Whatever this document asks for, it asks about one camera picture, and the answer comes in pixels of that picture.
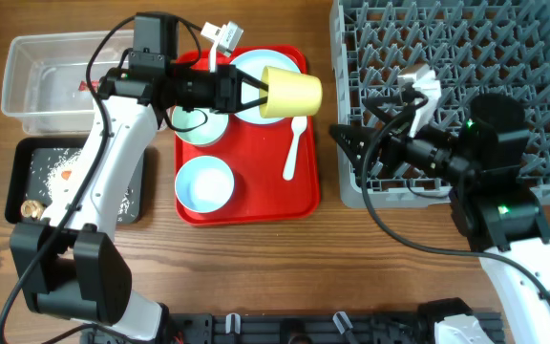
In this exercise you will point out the white rice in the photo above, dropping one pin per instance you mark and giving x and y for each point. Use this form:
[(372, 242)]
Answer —
[(44, 180)]

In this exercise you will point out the mint green bowl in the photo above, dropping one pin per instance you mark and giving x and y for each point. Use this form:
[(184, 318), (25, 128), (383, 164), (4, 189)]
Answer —
[(203, 128)]

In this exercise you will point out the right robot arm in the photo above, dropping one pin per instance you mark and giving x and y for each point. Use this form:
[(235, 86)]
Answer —
[(499, 215)]

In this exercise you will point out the red plastic tray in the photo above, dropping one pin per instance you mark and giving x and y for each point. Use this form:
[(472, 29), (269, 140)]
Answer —
[(256, 154)]

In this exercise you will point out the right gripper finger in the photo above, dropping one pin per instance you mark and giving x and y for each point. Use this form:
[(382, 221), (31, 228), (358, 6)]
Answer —
[(353, 140), (382, 107)]

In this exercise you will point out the red snack wrapper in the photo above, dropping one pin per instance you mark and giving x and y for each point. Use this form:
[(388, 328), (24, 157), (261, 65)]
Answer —
[(85, 87)]

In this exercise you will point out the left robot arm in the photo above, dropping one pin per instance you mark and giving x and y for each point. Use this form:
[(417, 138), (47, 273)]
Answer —
[(67, 262)]

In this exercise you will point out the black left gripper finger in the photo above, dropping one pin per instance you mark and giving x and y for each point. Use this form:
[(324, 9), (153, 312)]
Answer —
[(244, 78), (251, 104)]

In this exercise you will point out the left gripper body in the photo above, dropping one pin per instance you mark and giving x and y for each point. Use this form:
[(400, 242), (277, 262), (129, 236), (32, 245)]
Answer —
[(202, 89)]

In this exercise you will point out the light blue plate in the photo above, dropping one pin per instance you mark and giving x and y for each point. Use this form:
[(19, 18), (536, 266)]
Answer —
[(253, 63)]

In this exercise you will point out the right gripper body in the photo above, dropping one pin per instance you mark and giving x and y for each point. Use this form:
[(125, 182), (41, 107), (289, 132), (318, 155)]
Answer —
[(418, 153)]

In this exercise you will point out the white plastic spoon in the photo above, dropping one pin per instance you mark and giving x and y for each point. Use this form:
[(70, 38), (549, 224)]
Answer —
[(298, 127)]

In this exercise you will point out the light blue rice bowl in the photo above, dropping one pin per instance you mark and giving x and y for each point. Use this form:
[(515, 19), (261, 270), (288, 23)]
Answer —
[(204, 184)]

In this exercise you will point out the yellow plastic cup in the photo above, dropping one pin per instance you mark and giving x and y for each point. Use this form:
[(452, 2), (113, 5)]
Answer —
[(290, 94)]

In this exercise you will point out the orange carrot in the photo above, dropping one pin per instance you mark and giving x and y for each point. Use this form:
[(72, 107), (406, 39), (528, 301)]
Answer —
[(65, 175)]

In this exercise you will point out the black food waste tray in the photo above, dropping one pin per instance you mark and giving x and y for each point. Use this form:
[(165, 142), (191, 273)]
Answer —
[(21, 164)]

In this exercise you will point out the grey dishwasher rack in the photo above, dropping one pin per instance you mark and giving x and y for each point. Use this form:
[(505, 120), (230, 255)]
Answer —
[(474, 47)]

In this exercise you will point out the clear plastic bin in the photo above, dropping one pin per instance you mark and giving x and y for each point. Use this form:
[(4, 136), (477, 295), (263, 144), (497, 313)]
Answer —
[(41, 79)]

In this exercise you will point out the brown food scrap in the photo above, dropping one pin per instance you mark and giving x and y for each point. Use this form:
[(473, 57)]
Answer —
[(32, 209)]

